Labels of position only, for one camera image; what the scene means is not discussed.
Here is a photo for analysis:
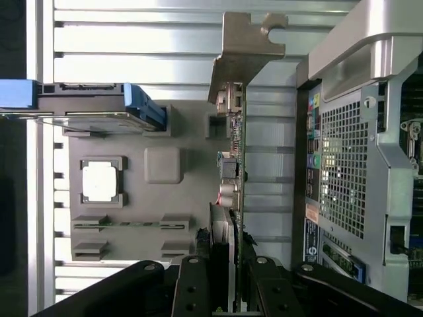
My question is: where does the grey plastic parts rack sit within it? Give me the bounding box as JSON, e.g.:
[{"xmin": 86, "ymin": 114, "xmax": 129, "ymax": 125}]
[{"xmin": 62, "ymin": 104, "xmax": 233, "ymax": 265}]

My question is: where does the green RAM stick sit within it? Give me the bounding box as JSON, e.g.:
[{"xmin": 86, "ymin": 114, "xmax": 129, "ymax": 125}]
[{"xmin": 74, "ymin": 221, "xmax": 186, "ymax": 229}]

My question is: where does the silver CPU chip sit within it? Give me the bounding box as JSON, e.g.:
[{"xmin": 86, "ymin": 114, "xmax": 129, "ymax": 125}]
[{"xmin": 81, "ymin": 161, "xmax": 120, "ymax": 202}]

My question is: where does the green motherboard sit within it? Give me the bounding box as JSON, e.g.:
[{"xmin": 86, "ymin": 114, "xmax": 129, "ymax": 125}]
[{"xmin": 398, "ymin": 75, "xmax": 423, "ymax": 301}]

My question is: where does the open black PC case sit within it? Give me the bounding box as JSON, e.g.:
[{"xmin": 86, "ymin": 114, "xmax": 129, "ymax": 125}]
[{"xmin": 293, "ymin": 0, "xmax": 423, "ymax": 305}]

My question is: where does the hard disk in blue carrier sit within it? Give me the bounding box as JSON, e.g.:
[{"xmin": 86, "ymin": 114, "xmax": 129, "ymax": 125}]
[{"xmin": 0, "ymin": 79, "xmax": 168, "ymax": 133}]

